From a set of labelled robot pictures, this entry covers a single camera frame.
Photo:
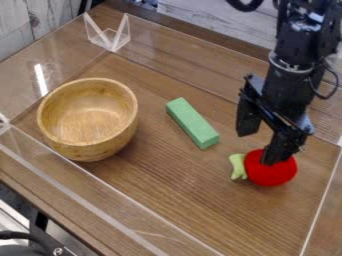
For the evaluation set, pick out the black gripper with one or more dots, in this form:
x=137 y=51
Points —
x=276 y=99

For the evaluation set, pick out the red plush tomato green stem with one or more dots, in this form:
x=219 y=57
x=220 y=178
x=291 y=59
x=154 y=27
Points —
x=247 y=168

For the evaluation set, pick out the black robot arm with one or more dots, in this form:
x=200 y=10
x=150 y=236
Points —
x=307 y=37

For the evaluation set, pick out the green rectangular block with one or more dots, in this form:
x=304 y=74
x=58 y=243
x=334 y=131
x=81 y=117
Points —
x=192 y=123

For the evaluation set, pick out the clear acrylic tray walls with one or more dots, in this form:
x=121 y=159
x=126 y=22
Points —
x=160 y=198

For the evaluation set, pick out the wooden bowl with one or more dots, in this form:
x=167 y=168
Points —
x=86 y=118

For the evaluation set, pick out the black metal table bracket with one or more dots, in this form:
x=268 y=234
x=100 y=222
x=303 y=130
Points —
x=53 y=248

